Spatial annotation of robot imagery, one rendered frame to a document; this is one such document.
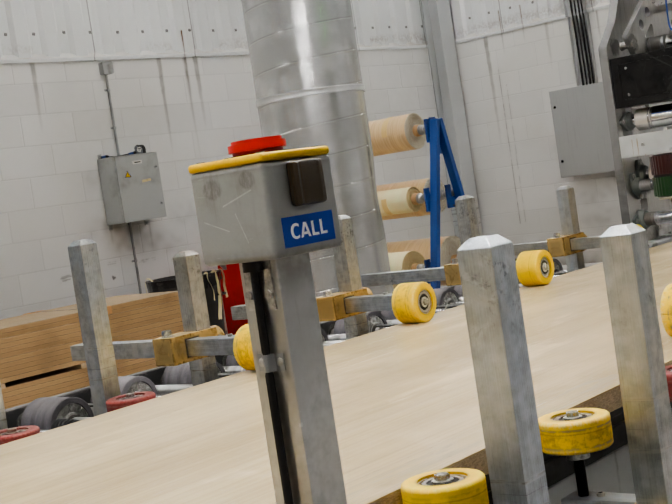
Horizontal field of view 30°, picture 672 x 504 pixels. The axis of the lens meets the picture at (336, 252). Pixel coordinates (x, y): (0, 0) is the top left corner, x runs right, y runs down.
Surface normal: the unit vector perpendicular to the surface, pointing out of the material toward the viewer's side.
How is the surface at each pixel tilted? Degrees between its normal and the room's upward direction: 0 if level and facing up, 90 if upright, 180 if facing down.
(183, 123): 90
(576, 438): 90
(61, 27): 90
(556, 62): 90
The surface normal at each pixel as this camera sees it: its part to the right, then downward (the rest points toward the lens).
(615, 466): 0.76, -0.08
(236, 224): -0.63, 0.14
